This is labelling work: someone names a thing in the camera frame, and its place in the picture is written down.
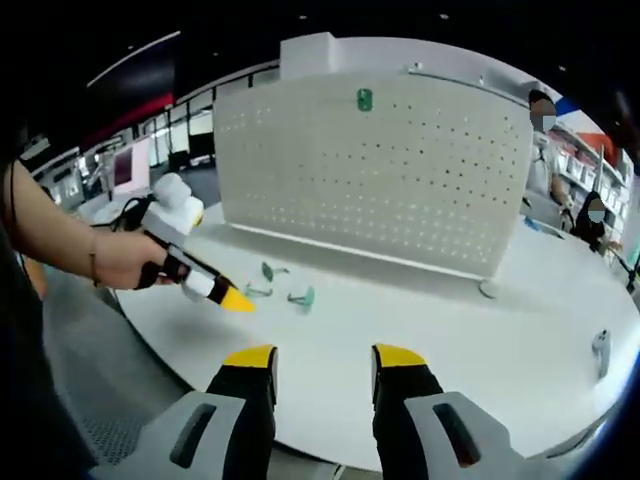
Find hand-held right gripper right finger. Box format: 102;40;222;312
370;342;532;480

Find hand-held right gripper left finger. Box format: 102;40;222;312
91;343;280;480

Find white pegboard mounting plate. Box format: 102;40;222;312
213;74;535;300

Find person's left hand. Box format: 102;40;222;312
92;230;187;291

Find pink display board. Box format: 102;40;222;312
112;142;151;196

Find ceiling light strip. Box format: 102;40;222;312
87;30;182;89

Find person's dark clothing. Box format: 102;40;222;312
0;219;96;474

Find small grey object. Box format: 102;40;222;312
592;328;612;366

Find white storage shelving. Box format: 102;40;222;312
552;119;636;241

